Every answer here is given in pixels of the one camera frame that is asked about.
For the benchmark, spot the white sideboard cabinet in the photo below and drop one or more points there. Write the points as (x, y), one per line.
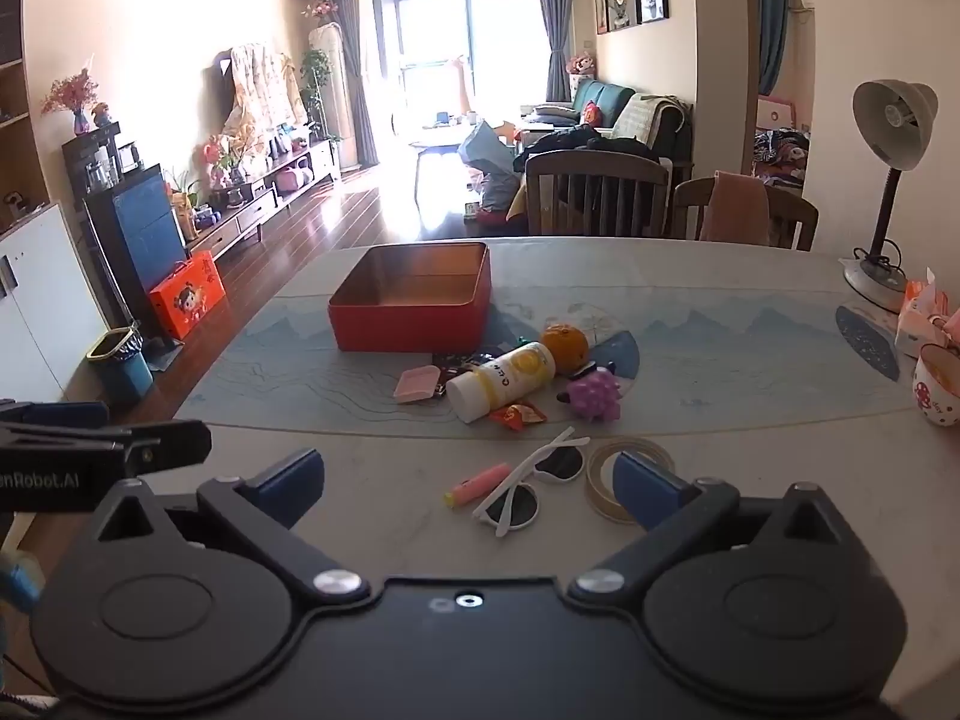
(50, 319)

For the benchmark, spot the green sofa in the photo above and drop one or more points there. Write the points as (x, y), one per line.
(660, 121)

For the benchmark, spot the wooden chair with towel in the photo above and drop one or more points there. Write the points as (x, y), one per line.
(793, 220)

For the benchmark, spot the pink ridged plastic box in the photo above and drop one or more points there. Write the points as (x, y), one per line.
(417, 384)

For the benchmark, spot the clear tape roll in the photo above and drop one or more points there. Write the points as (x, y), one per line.
(632, 482)

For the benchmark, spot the pink highlighter tube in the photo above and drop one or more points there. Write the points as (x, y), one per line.
(478, 486)

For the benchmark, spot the purple spiky toy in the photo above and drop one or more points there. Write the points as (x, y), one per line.
(592, 393)

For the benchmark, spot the white red patterned mug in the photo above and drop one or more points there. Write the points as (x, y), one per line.
(936, 385)

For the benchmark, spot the white frame sunglasses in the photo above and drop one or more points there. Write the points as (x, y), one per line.
(513, 504)

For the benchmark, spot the light blue paper bag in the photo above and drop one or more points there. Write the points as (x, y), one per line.
(484, 152)

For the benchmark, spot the low wooden tv console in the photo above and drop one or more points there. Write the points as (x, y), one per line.
(244, 209)

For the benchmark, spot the white yellow vitamin bottle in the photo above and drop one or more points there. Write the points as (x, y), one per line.
(499, 383)

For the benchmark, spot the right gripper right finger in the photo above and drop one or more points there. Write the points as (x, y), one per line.
(677, 518)

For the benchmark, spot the dark wooden dining chair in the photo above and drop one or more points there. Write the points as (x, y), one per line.
(584, 192)

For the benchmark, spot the pink tissue pack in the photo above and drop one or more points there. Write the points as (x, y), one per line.
(926, 317)

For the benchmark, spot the orange gift box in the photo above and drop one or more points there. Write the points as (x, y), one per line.
(187, 295)

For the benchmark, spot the red metal tin box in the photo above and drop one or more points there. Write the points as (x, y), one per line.
(427, 297)

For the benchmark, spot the red candy wrapper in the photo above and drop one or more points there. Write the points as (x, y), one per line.
(518, 416)

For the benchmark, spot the blue front dark cabinet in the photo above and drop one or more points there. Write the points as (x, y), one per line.
(136, 243)

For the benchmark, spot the orange fruit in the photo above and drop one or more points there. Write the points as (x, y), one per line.
(568, 347)

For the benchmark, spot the teal waste bin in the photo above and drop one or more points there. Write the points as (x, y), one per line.
(119, 364)

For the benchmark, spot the pink towel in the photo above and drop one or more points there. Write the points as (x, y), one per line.
(738, 211)

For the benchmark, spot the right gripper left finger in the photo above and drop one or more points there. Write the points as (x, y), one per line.
(258, 516)

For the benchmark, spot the grey desk lamp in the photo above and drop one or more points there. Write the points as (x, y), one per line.
(896, 120)

